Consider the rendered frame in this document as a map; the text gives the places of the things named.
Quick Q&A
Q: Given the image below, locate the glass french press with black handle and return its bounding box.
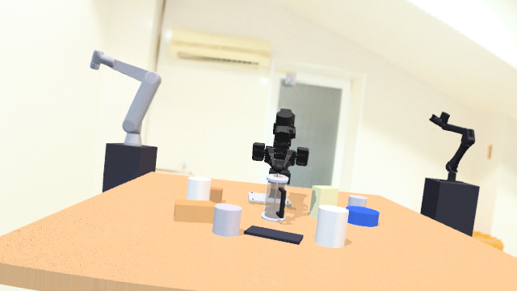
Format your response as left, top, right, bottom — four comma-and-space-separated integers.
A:
262, 163, 288, 221

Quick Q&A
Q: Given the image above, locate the blue short cylinder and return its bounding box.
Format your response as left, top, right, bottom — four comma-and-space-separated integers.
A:
345, 206, 380, 227

